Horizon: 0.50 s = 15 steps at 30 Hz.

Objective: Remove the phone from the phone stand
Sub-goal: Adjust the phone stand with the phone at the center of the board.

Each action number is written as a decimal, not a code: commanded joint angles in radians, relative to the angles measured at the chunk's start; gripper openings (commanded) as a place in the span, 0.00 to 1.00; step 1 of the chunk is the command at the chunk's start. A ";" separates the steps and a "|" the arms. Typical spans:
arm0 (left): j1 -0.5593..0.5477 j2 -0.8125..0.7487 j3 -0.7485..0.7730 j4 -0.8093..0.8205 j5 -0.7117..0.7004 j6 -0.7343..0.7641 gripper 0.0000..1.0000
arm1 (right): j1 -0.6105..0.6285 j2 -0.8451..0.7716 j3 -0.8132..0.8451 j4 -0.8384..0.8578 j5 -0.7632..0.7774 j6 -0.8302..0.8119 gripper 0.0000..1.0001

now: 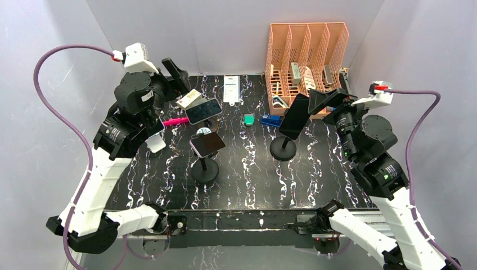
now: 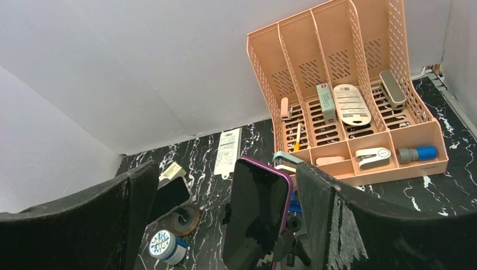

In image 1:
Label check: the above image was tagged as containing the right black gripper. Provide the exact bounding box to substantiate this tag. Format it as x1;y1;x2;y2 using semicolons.
305;87;376;160

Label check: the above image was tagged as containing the purple smartphone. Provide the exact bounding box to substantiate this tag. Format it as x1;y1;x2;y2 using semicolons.
190;132;225;158

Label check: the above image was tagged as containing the black phone stand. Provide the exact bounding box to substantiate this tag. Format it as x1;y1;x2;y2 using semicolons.
191;151;219;183
269;136;296;161

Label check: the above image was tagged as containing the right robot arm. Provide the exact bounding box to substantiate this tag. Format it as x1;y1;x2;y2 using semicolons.
307;84;461;269

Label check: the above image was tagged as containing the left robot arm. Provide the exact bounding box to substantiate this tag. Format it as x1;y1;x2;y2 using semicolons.
46;58;191;254

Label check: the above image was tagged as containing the smartphone on back stand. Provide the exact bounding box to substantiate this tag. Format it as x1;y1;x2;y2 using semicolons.
186;98;222;125

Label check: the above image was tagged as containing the black smartphone on right stand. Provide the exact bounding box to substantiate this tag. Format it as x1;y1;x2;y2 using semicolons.
278;93;310;140

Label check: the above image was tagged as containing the white phone stand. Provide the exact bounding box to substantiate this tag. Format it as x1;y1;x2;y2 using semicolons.
145;133;167;153

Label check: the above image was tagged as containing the white cardboard box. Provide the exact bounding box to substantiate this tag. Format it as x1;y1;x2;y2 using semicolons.
176;89;203;110

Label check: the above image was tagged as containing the dark item in organizer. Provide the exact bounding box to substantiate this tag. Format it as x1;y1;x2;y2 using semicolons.
322;65;334;88

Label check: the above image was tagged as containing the white item in organizer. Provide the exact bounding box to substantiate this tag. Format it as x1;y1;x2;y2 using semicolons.
303;66;317;91

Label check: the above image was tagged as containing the pink marker pen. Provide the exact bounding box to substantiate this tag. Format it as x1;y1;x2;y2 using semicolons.
163;118;189;127

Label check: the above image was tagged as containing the grey item in organizer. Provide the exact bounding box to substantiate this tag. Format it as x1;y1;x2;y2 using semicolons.
290;62;302;86

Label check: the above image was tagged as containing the white blister pack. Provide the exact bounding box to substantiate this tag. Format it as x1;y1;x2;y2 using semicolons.
223;75;240;106

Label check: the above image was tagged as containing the orange file organizer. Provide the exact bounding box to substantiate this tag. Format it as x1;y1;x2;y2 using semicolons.
264;22;349;115

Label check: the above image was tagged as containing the blue stapler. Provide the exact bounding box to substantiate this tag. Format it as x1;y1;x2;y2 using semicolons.
260;114;282;128

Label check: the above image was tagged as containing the green small box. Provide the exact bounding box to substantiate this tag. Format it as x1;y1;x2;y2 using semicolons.
244;114;255;127

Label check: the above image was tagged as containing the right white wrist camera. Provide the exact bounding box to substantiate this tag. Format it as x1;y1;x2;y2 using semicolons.
352;80;393;110

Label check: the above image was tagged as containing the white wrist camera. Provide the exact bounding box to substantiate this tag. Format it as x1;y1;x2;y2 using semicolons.
352;80;393;110
112;42;159;75

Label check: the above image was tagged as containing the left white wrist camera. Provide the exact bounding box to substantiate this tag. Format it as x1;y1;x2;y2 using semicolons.
112;42;159;75

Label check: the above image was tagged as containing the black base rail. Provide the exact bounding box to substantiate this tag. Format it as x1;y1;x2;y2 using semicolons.
127;208;396;258

